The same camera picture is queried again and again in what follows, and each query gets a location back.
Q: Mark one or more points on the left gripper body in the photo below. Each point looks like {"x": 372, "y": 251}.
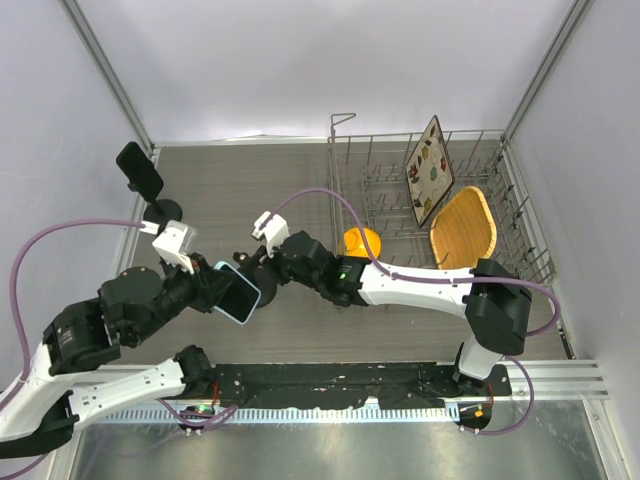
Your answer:
{"x": 203, "y": 283}

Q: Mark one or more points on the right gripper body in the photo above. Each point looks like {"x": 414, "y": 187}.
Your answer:
{"x": 281, "y": 271}

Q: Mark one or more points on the black phone stand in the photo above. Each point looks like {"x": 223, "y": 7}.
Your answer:
{"x": 159, "y": 211}
{"x": 251, "y": 267}

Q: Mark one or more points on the black phone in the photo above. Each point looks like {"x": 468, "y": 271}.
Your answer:
{"x": 141, "y": 173}

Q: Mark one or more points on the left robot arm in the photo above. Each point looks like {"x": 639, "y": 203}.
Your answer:
{"x": 44, "y": 410}

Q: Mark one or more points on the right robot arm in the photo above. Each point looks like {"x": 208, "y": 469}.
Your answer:
{"x": 495, "y": 304}

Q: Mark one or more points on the yellow bowl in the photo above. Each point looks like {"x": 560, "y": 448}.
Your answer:
{"x": 355, "y": 244}

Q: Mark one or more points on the floral square plate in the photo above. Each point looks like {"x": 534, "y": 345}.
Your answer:
{"x": 429, "y": 172}

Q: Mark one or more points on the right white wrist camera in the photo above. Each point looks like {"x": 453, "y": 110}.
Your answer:
{"x": 270, "y": 230}

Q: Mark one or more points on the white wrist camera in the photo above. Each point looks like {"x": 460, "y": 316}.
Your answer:
{"x": 270, "y": 230}
{"x": 173, "y": 243}

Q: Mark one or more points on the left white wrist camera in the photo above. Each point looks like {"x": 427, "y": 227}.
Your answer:
{"x": 173, "y": 243}

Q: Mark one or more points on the grey wire dish rack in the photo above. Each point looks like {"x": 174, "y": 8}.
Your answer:
{"x": 398, "y": 183}

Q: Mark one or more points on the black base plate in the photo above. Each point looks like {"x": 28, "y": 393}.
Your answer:
{"x": 338, "y": 386}

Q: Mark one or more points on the white cable duct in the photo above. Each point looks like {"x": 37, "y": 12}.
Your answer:
{"x": 370, "y": 413}

